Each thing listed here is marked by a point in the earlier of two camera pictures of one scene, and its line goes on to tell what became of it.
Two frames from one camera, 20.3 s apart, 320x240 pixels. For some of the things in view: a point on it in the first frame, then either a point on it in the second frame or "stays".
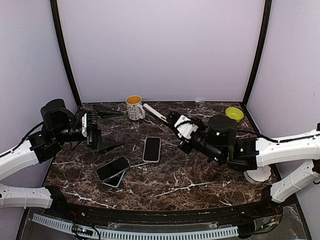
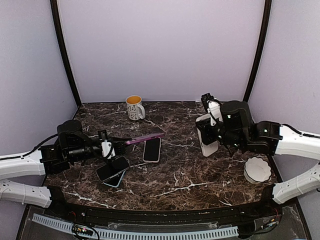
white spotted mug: x=135 y=110 stays
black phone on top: x=112 y=168 stays
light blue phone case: x=115 y=181 stays
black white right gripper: x=182 y=135 -> x=213 y=117
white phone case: x=154 y=112 -> x=208 y=135
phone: x=152 y=149 stays
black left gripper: x=94 y=134 -> x=115 y=149
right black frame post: x=267 y=7 stays
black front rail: x=266 y=208 stays
